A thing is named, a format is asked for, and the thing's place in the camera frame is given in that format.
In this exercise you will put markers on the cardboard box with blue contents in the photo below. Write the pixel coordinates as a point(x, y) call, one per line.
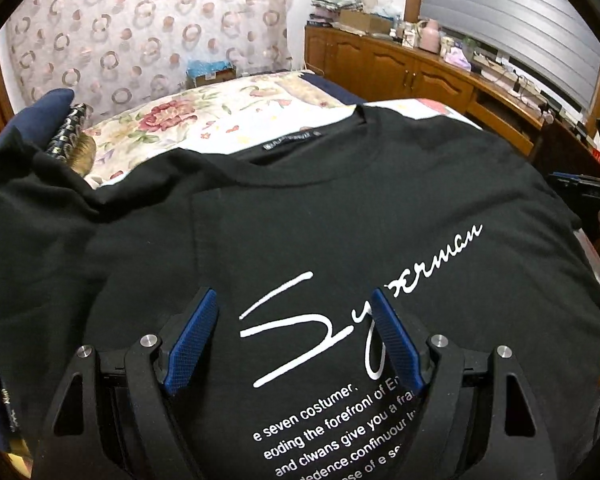
point(210, 72)

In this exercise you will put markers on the pink thermos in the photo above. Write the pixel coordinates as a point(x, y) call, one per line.
point(430, 37)

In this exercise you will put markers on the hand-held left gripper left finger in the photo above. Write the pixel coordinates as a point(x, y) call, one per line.
point(192, 340)

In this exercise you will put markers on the white red-flowered bed sheet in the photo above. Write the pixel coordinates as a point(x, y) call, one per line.
point(430, 109)

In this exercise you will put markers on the wooden cabinet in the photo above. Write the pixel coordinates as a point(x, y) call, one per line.
point(380, 65)

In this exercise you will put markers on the stack of folded towels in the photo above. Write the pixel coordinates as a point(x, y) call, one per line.
point(330, 7)

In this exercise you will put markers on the grey window blind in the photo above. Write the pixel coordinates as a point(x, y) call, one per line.
point(505, 5)

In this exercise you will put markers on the pale purple packet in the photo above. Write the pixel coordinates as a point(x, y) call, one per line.
point(459, 59)

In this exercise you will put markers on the gold folded cloth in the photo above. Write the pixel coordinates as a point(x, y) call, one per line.
point(82, 152)

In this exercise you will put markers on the dark chair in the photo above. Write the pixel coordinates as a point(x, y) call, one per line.
point(565, 150)

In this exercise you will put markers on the beige floral quilt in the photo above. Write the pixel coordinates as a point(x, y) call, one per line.
point(205, 115)

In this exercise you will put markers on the navy folded cloth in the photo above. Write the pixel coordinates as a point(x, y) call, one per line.
point(35, 115)

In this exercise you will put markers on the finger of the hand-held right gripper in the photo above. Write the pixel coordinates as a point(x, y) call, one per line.
point(577, 185)

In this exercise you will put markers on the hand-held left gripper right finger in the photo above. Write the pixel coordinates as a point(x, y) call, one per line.
point(397, 340)

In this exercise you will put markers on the black printed t-shirt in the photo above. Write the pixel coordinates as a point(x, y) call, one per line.
point(330, 200)

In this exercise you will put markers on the circle-patterned sheer curtain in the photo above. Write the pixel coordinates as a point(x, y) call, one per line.
point(130, 35)

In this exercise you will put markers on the black patterned folded cloth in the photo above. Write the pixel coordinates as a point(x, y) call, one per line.
point(67, 130)

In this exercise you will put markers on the navy blanket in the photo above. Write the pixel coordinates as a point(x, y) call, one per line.
point(330, 87)

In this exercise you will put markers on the brown cardboard box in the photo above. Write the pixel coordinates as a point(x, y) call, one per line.
point(360, 20)

